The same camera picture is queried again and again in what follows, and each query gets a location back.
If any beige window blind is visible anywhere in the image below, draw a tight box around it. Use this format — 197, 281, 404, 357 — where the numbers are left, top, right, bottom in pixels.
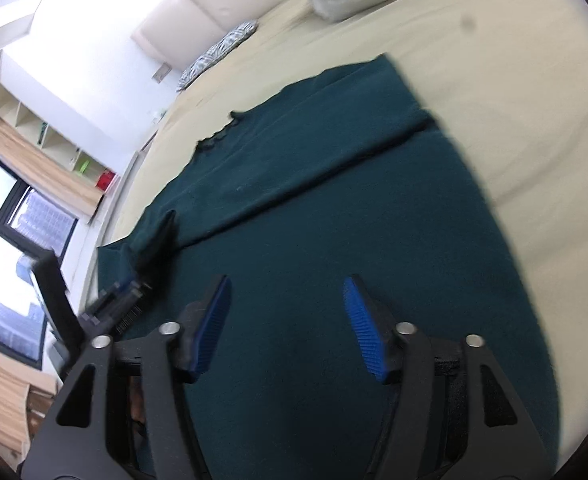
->
0, 112, 105, 220

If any zebra print pillow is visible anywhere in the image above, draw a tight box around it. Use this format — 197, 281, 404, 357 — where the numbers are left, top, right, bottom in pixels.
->
176, 20, 259, 93

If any white wall shelf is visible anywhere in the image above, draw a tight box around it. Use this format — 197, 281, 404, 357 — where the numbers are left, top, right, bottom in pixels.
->
0, 82, 119, 196

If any black framed window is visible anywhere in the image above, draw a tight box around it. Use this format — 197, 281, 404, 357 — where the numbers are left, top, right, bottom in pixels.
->
0, 142, 80, 367

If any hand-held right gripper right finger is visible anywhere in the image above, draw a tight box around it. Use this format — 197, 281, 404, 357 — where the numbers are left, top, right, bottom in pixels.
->
343, 275, 557, 480

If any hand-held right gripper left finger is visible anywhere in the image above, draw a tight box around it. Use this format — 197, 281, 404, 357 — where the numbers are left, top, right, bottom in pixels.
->
21, 275, 233, 480

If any cream padded headboard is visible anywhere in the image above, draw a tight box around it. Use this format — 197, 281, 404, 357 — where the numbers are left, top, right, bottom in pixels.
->
131, 0, 505, 70

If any dark green sweater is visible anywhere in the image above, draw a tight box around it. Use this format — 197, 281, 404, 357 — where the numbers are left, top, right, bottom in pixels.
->
96, 54, 561, 480

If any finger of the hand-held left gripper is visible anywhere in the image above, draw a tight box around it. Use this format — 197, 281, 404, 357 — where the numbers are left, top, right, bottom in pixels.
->
126, 209, 178, 292

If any cream bed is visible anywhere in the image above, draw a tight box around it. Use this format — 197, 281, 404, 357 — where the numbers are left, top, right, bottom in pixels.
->
81, 0, 588, 473

